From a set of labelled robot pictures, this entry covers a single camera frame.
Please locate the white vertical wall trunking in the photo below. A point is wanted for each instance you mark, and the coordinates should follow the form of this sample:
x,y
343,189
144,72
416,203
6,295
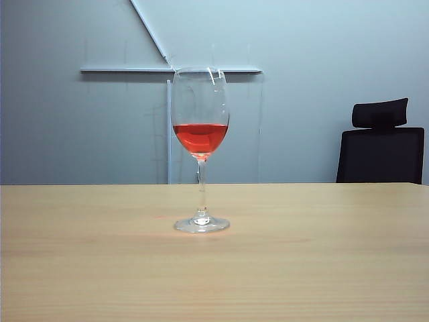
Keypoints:
x,y
169,134

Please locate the white horizontal wall trunking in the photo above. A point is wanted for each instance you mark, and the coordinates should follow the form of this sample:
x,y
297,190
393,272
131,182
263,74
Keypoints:
x,y
127,70

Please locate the black office chair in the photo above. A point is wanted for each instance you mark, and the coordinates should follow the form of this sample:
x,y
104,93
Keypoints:
x,y
380,154

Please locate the clear goblet with red liquid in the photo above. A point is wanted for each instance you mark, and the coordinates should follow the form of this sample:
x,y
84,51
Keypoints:
x,y
200,137

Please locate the white diagonal wall trunking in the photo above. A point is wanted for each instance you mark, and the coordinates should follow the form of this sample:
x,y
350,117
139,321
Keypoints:
x,y
149,30

